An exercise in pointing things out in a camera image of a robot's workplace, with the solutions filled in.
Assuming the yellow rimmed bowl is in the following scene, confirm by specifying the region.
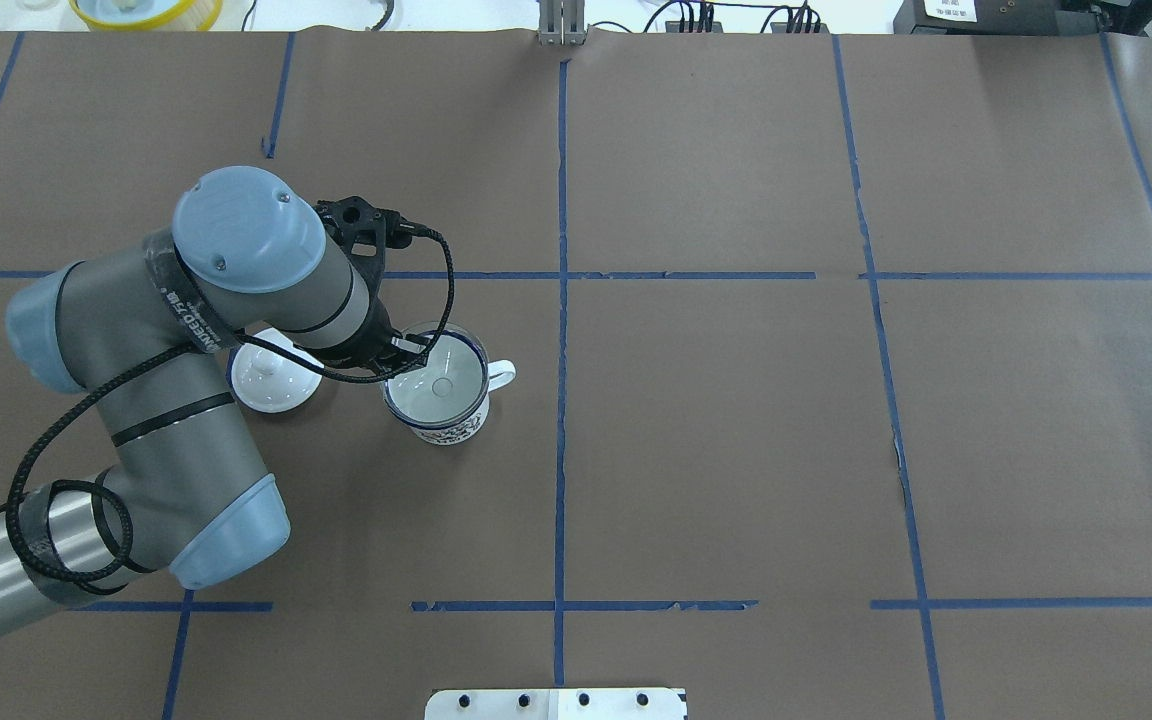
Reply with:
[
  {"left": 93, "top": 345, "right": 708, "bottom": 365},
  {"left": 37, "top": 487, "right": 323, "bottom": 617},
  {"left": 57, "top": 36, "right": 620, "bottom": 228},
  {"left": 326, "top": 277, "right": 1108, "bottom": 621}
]
[{"left": 68, "top": 1, "right": 223, "bottom": 32}]

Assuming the black device with label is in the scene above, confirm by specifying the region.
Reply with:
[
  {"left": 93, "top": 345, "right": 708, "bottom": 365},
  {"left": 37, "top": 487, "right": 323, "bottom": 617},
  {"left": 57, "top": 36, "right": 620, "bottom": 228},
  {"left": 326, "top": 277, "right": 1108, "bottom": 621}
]
[{"left": 892, "top": 1, "right": 1152, "bottom": 37}]

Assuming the black power strip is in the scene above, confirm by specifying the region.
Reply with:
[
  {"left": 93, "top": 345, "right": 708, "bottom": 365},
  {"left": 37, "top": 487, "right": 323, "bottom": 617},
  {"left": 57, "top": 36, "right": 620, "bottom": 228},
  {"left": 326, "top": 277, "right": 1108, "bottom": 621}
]
[{"left": 643, "top": 1, "right": 829, "bottom": 35}]

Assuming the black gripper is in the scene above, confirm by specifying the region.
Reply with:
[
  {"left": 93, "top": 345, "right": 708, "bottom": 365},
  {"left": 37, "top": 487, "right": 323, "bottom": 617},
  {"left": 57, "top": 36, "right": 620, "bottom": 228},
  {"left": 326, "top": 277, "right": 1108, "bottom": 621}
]
[{"left": 316, "top": 291, "right": 433, "bottom": 376}]

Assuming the white enamel mug blue rim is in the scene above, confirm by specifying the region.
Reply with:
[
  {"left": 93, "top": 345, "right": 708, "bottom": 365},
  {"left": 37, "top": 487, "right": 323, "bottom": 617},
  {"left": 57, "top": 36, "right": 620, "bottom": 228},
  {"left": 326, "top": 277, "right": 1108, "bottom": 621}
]
[{"left": 381, "top": 323, "right": 516, "bottom": 446}]

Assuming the grey aluminium post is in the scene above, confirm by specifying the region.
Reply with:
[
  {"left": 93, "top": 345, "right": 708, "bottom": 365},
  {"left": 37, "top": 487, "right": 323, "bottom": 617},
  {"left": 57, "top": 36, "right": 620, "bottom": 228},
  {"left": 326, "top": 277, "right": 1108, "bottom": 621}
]
[{"left": 538, "top": 0, "right": 588, "bottom": 47}]

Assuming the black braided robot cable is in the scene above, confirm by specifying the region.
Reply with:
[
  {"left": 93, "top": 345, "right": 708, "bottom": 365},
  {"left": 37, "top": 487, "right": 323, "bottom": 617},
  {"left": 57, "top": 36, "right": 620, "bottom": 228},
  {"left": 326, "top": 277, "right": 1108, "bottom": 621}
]
[{"left": 3, "top": 225, "right": 457, "bottom": 586}]

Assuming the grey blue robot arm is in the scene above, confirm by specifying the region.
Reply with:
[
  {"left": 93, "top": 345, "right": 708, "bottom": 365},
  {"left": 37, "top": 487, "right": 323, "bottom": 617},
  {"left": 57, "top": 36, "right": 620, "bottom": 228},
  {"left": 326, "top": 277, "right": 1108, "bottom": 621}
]
[{"left": 0, "top": 167, "right": 449, "bottom": 637}]

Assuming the white ceramic lid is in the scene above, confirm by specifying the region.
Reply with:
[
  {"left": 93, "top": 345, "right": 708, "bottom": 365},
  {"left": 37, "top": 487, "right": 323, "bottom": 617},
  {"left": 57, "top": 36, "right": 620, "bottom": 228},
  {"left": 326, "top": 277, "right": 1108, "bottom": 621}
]
[{"left": 228, "top": 343, "right": 323, "bottom": 414}]

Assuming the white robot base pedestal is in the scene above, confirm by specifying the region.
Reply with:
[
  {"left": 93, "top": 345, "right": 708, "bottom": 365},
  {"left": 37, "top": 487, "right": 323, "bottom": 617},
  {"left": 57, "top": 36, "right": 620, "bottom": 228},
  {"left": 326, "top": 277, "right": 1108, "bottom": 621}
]
[{"left": 424, "top": 687, "right": 689, "bottom": 719}]

